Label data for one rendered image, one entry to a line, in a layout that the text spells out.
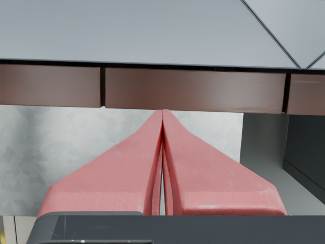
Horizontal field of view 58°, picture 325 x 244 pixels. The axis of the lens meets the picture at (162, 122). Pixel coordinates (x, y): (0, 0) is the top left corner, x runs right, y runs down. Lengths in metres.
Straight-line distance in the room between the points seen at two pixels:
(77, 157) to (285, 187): 0.98
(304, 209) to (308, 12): 1.15
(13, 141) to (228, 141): 0.33
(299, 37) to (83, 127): 0.32
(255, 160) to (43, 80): 1.01
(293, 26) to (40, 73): 0.23
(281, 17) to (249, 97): 0.08
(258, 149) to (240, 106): 0.92
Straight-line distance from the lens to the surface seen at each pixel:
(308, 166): 1.08
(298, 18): 0.27
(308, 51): 0.27
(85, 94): 0.30
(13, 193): 0.53
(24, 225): 1.06
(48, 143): 0.48
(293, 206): 1.35
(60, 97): 0.31
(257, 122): 1.19
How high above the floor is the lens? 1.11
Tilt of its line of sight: 80 degrees down
